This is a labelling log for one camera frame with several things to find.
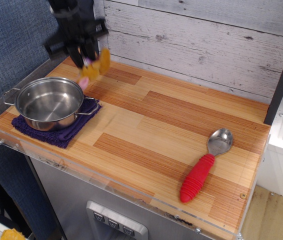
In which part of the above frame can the stainless steel pot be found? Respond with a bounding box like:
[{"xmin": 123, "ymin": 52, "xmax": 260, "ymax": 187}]
[{"xmin": 2, "ymin": 77, "xmax": 99, "ymax": 132}]

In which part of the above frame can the clear acrylic edge guard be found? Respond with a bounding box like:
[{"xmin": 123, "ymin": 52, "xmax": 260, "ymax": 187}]
[{"xmin": 0, "ymin": 118, "xmax": 267, "ymax": 240}]

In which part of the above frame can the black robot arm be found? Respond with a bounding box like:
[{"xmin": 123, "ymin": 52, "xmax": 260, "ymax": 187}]
[{"xmin": 43, "ymin": 0, "xmax": 108, "ymax": 69}]

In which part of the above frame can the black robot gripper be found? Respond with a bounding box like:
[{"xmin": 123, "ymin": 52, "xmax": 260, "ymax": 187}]
[{"xmin": 44, "ymin": 9, "xmax": 109, "ymax": 68}]

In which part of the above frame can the yellow plush bunny toy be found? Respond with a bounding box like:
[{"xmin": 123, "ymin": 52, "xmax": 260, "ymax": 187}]
[{"xmin": 76, "ymin": 48, "xmax": 111, "ymax": 90}]

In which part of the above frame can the yellow object at corner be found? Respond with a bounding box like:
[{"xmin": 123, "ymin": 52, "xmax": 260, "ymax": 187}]
[{"xmin": 0, "ymin": 228, "xmax": 26, "ymax": 240}]

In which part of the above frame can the silver dispenser button panel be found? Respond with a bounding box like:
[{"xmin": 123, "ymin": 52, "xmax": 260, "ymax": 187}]
[{"xmin": 86, "ymin": 200, "xmax": 149, "ymax": 240}]

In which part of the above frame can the purple folded cloth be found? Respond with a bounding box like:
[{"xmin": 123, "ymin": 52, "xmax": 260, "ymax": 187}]
[{"xmin": 11, "ymin": 98, "xmax": 102, "ymax": 149}]

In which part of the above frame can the silver toy fridge front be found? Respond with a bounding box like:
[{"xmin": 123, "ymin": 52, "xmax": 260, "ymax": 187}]
[{"xmin": 30, "ymin": 158, "xmax": 208, "ymax": 240}]

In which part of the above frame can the red handled metal scoop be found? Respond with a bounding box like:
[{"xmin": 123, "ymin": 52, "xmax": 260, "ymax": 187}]
[{"xmin": 179, "ymin": 128, "xmax": 233, "ymax": 203}]

